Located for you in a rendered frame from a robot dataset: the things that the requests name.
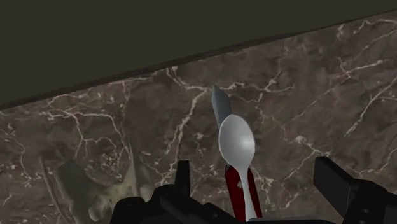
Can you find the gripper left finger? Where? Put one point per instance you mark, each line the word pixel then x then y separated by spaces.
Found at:
pixel 183 198

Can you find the white spoon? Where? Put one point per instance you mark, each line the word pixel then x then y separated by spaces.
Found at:
pixel 237 145

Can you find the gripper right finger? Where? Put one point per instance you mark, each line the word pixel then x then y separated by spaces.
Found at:
pixel 350 189

